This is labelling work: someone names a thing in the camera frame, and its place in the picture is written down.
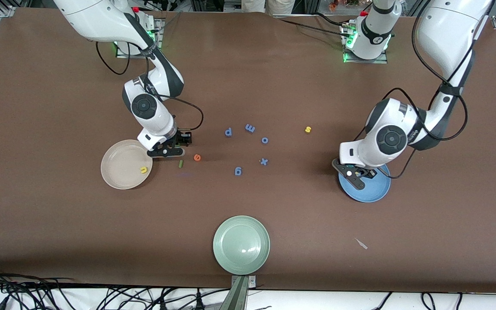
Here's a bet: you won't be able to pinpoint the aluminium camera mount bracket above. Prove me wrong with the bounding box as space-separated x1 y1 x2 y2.
219 275 257 310

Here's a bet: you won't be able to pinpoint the green plate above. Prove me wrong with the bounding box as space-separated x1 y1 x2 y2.
213 215 271 275

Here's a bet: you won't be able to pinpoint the blue plate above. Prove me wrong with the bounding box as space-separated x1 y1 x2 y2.
338 164 391 203

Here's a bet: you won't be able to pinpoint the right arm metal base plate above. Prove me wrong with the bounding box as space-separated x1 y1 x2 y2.
116 17 163 59

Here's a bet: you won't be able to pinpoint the orange red decoration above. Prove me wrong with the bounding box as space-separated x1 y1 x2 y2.
328 0 360 11

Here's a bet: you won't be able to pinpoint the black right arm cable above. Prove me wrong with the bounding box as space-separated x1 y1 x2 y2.
96 41 204 132

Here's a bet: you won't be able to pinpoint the person beige trousers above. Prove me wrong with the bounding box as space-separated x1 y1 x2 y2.
242 0 296 14

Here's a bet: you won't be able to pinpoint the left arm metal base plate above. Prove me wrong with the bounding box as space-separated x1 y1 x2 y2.
343 24 388 64

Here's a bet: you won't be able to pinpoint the black cable on table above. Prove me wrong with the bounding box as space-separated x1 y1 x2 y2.
279 14 354 38

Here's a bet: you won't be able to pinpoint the beige plate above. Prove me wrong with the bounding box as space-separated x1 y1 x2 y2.
101 139 153 190

